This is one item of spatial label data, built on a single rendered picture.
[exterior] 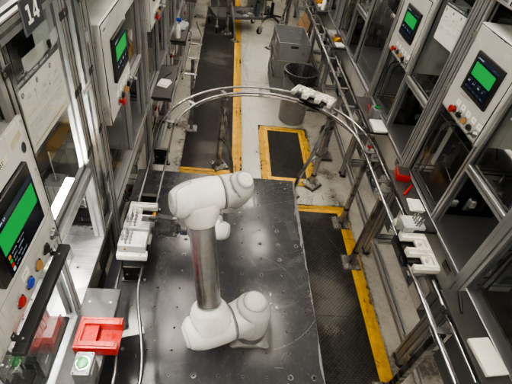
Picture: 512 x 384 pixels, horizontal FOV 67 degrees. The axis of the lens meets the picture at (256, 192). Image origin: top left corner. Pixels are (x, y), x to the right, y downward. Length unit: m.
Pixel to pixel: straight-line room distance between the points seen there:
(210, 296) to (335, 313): 1.48
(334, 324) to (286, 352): 0.99
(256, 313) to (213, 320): 0.19
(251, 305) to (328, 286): 1.41
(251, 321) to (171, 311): 0.46
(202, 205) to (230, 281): 0.79
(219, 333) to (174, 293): 0.44
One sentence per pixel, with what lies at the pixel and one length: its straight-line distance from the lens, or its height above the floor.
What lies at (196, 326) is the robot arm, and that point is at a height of 0.92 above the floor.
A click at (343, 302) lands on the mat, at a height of 0.01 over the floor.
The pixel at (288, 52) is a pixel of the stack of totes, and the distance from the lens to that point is 5.00.
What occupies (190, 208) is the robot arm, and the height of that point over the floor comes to 1.43.
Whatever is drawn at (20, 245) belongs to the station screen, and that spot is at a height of 1.59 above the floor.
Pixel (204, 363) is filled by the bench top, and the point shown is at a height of 0.68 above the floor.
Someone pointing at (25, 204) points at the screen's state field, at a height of 1.66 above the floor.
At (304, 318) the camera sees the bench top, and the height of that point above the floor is 0.68.
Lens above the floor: 2.41
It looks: 42 degrees down
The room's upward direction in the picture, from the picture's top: 10 degrees clockwise
